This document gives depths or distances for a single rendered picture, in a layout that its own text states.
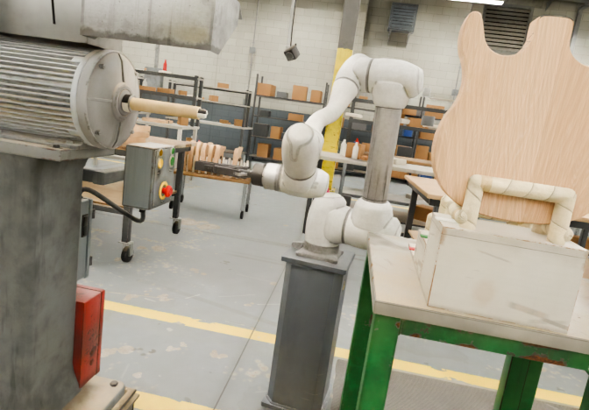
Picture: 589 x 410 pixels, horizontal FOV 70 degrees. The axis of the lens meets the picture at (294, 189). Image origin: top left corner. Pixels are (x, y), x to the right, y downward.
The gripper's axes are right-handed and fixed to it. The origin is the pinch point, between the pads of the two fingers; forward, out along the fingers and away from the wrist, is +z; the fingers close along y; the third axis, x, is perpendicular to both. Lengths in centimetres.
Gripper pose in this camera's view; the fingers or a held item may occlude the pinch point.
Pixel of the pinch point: (206, 166)
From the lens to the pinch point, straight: 146.3
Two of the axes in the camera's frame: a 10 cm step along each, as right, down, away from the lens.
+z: -9.8, -1.6, 1.2
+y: 1.4, -1.5, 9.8
